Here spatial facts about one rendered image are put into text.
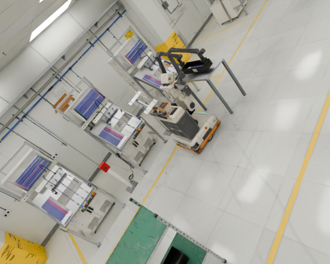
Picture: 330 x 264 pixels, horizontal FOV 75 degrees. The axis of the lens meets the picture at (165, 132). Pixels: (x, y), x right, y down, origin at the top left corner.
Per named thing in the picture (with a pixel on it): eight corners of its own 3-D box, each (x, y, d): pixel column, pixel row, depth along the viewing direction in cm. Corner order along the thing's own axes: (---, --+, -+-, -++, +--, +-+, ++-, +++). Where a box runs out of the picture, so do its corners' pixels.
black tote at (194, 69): (185, 74, 374) (180, 69, 369) (190, 66, 377) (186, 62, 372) (206, 72, 325) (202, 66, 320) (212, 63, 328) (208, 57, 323)
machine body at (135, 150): (157, 141, 461) (137, 123, 431) (139, 168, 438) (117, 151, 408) (142, 139, 514) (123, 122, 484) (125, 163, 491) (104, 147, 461)
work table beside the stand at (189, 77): (232, 114, 358) (206, 78, 319) (204, 110, 418) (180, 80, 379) (246, 94, 367) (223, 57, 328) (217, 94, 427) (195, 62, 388)
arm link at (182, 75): (163, 53, 305) (165, 51, 296) (170, 47, 307) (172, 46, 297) (179, 79, 318) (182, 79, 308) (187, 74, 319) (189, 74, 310)
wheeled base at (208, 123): (199, 154, 341) (190, 145, 329) (177, 146, 395) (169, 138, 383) (222, 122, 355) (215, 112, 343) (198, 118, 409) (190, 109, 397)
